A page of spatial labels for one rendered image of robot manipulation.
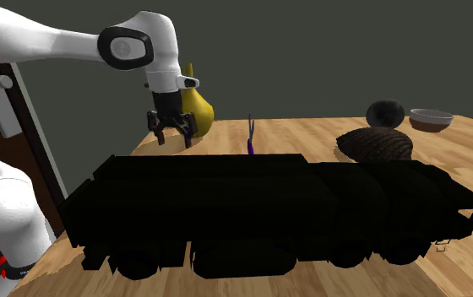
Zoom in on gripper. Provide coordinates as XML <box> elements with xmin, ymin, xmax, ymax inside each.
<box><xmin>147</xmin><ymin>89</ymin><xmax>198</xmax><ymax>149</ymax></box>

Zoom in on yellow pear-shaped vase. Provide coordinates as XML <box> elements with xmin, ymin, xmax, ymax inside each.
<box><xmin>179</xmin><ymin>62</ymin><xmax>215</xmax><ymax>139</ymax></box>

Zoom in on black toy truck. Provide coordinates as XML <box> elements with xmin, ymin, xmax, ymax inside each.
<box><xmin>58</xmin><ymin>153</ymin><xmax>473</xmax><ymax>281</ymax></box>

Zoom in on dark woven basket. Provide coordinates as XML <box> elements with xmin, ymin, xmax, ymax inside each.
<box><xmin>335</xmin><ymin>126</ymin><xmax>415</xmax><ymax>163</ymax></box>

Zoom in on white and brown bowl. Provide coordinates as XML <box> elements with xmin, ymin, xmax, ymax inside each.
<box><xmin>409</xmin><ymin>108</ymin><xmax>455</xmax><ymax>133</ymax></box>

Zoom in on purple-handled scissors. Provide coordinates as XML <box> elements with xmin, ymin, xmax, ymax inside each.
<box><xmin>246</xmin><ymin>113</ymin><xmax>256</xmax><ymax>156</ymax></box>

